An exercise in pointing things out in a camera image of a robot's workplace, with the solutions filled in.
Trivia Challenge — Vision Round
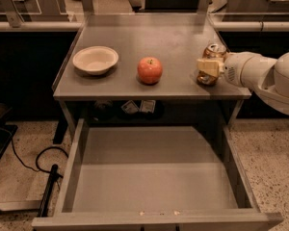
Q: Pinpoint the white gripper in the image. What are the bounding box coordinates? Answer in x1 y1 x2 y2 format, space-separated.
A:
197 52 276 89

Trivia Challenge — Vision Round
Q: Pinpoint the orange soda can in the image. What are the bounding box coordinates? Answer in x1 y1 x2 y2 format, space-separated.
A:
197 43 226 86

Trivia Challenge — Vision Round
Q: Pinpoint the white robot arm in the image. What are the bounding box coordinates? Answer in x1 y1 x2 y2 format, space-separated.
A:
197 52 289 115

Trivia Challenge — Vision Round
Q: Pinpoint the grey counter cabinet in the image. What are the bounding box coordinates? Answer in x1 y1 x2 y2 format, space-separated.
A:
53 13 250 132

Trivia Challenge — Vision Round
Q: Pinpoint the open grey top drawer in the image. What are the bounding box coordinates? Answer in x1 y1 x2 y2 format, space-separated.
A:
33 120 283 231

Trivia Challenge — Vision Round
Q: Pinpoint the red apple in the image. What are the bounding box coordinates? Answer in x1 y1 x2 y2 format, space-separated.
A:
137 57 163 85

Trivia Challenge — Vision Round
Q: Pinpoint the white label card right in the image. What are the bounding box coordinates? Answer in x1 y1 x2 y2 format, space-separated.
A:
140 100 156 113

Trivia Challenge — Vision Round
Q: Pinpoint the white label card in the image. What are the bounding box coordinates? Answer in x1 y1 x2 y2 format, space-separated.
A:
140 100 156 113
121 100 139 115

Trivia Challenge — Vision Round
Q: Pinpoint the white label card left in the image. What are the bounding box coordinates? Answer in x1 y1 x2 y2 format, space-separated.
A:
121 100 139 115

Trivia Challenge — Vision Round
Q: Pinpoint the white bowl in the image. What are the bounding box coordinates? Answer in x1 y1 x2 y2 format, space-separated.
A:
72 46 118 75

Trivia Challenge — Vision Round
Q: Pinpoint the white rail pipe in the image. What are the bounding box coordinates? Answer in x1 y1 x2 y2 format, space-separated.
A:
0 21 289 32

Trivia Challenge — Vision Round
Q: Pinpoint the black cable on floor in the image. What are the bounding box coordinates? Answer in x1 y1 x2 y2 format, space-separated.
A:
3 127 69 178

